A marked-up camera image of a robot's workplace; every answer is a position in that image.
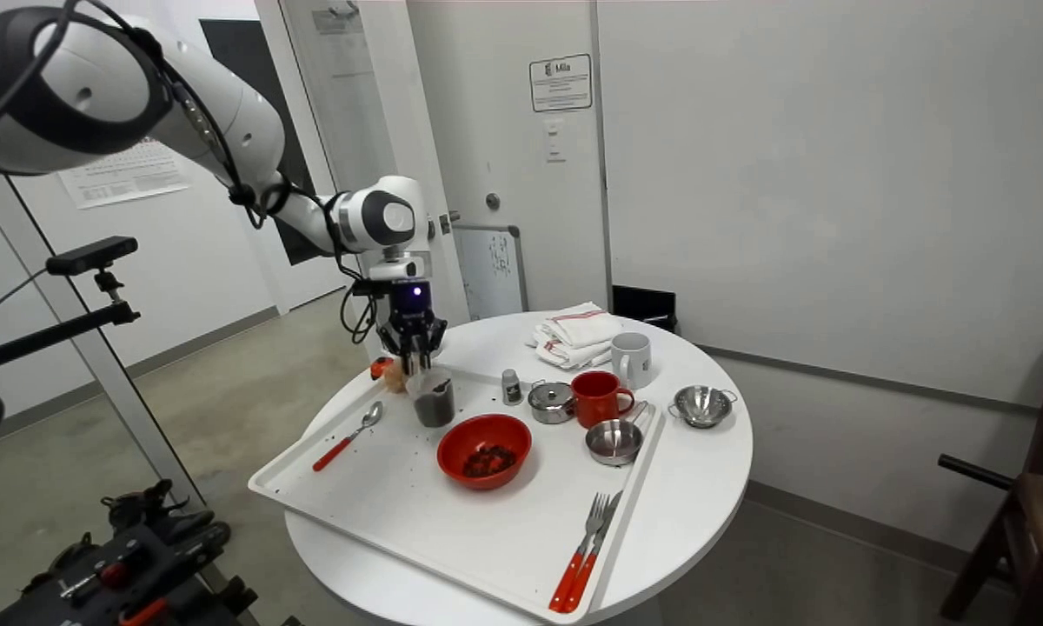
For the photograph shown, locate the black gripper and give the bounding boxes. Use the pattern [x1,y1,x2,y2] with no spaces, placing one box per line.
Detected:
[377,276,452,375]

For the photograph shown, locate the clear plastic jug dark contents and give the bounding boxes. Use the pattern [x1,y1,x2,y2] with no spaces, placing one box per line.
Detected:
[411,367,460,430]

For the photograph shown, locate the red bowl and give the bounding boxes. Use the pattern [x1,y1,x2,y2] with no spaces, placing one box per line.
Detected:
[434,411,537,494]

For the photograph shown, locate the small steel bowl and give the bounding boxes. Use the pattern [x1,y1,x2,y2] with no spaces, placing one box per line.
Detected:
[671,384,738,430]
[584,417,646,470]

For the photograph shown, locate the bag of bread rolls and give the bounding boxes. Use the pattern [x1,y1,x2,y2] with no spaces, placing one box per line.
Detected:
[379,357,417,398]

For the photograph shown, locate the small lidded steel dish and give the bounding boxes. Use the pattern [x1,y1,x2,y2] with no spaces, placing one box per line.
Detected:
[524,378,579,429]

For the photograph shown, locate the white cloth with red stripes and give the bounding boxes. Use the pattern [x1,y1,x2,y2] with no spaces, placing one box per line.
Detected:
[524,299,620,375]

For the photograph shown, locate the white rectangular tray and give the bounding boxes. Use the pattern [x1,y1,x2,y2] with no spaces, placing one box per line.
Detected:
[245,353,671,626]

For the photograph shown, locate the red mug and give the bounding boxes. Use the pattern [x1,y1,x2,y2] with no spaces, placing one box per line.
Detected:
[567,370,639,430]

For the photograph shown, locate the white mug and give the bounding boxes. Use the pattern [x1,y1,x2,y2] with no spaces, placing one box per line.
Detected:
[608,330,653,392]

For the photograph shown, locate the dark wooden chair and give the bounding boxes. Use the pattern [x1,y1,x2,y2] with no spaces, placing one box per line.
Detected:
[937,333,1043,626]

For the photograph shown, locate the red-handled metal spoon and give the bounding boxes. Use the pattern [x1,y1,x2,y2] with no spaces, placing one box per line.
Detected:
[311,401,387,476]

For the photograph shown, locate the red-handled fork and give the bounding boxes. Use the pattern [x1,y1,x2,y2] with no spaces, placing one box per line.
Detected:
[545,491,613,616]

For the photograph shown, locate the red-handled knife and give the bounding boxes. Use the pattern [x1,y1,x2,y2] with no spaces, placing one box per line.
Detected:
[567,488,627,616]

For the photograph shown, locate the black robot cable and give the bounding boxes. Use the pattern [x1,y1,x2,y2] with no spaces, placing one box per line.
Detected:
[0,0,392,347]

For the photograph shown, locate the white wall sign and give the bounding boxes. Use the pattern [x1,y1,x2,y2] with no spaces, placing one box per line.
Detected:
[528,54,596,114]

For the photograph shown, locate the metal camera stand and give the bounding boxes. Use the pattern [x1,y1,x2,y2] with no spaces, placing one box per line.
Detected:
[0,168,213,514]

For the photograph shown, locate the black bar-shaped camera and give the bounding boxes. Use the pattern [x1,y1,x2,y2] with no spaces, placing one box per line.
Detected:
[47,232,143,279]

